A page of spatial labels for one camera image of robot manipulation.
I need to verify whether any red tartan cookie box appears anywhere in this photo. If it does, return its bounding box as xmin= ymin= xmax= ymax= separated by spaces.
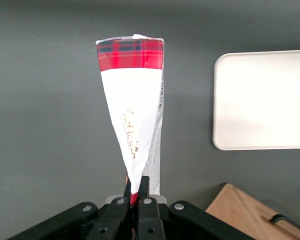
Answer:
xmin=95 ymin=33 xmax=166 ymax=207

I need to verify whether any black lower drawer handle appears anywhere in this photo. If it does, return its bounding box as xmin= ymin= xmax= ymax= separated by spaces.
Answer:
xmin=269 ymin=213 xmax=300 ymax=234

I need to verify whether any beige rectangular tray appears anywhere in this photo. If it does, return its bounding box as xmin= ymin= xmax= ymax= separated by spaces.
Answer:
xmin=212 ymin=49 xmax=300 ymax=151

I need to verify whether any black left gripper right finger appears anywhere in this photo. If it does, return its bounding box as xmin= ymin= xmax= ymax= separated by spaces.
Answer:
xmin=136 ymin=176 xmax=166 ymax=240

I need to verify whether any wooden two-drawer cabinet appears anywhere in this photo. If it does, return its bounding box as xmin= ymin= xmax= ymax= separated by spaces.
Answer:
xmin=205 ymin=183 xmax=300 ymax=240

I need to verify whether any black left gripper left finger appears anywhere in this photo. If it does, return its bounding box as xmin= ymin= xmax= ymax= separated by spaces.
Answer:
xmin=86 ymin=178 xmax=133 ymax=240

